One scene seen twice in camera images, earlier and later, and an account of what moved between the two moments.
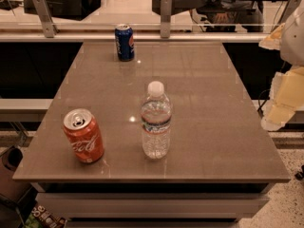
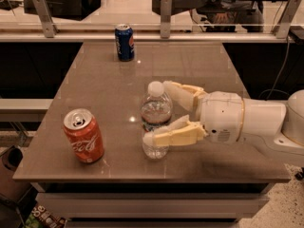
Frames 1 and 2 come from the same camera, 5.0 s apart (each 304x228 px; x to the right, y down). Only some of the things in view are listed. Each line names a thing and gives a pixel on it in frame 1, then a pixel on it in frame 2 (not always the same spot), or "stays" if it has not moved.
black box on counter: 75,2 stays
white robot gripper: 294,42 to 221,116
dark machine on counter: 226,8 stays
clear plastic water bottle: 156,122 stays
